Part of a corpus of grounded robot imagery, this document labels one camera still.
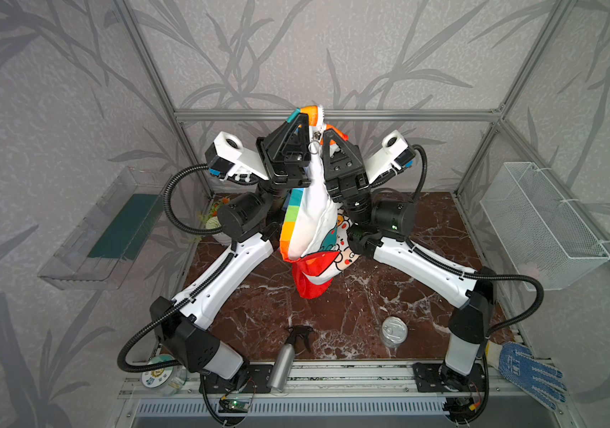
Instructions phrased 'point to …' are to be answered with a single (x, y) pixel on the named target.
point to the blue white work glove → (538, 376)
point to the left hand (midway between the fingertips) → (311, 117)
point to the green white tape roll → (168, 381)
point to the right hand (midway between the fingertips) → (333, 130)
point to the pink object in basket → (528, 268)
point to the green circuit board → (239, 405)
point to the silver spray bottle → (282, 365)
